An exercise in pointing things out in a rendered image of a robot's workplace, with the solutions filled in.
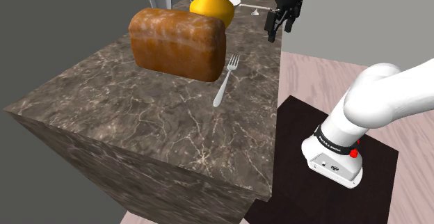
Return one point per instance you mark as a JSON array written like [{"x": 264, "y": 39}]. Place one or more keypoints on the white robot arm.
[{"x": 379, "y": 101}]

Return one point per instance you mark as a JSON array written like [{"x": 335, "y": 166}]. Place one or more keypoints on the thin white utensil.
[{"x": 255, "y": 12}]

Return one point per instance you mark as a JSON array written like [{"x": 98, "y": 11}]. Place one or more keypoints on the white bowl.
[{"x": 234, "y": 0}]

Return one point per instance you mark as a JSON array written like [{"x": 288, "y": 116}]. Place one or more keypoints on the yellow vase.
[{"x": 213, "y": 6}]

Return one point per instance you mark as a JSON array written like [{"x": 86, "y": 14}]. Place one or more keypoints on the silver fork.
[{"x": 225, "y": 81}]

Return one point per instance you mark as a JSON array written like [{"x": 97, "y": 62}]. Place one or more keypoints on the brown bread loaf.
[{"x": 176, "y": 43}]

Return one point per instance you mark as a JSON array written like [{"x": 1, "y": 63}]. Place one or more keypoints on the dark robot stand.
[{"x": 305, "y": 196}]

